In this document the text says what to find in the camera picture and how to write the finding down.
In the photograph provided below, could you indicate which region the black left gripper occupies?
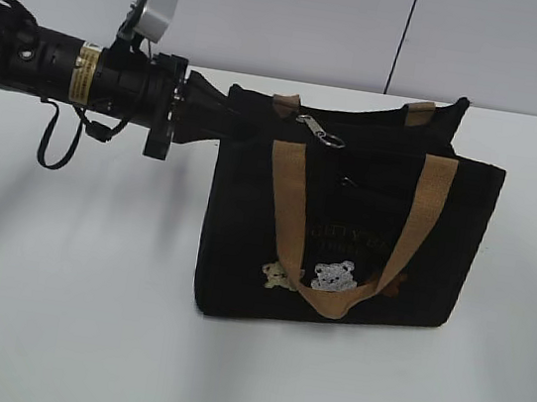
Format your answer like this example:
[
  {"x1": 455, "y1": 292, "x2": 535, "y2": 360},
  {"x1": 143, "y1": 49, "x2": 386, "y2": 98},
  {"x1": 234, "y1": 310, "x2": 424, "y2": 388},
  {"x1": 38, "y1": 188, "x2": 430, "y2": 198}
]
[{"x1": 142, "y1": 53, "x2": 241, "y2": 159}]

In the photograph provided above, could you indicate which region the silver metal zipper pull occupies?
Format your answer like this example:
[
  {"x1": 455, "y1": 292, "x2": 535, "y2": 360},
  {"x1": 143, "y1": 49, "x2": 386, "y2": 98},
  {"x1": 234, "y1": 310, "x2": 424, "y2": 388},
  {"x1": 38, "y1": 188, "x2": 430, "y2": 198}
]
[{"x1": 296, "y1": 114, "x2": 346, "y2": 150}]

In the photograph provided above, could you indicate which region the black canvas tote bag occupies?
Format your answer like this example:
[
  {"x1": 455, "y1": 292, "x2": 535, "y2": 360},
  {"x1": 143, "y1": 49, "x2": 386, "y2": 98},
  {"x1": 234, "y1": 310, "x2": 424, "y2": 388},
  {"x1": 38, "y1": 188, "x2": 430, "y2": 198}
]
[{"x1": 194, "y1": 85, "x2": 506, "y2": 328}]

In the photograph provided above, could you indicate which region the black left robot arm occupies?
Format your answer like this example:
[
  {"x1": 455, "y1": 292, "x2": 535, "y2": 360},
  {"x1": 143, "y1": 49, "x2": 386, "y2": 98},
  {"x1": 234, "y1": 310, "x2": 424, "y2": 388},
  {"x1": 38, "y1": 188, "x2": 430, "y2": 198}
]
[{"x1": 0, "y1": 3, "x2": 249, "y2": 160}]

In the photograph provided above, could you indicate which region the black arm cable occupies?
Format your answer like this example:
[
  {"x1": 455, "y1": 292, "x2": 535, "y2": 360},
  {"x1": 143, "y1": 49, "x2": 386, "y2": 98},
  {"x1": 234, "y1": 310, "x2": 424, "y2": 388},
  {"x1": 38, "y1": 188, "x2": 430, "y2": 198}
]
[{"x1": 32, "y1": 96, "x2": 133, "y2": 180}]

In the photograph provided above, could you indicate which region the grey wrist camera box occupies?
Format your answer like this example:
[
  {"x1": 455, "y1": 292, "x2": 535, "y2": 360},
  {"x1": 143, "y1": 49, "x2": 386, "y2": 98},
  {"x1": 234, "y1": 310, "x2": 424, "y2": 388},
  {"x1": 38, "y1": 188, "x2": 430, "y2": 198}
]
[{"x1": 117, "y1": 0, "x2": 178, "y2": 44}]

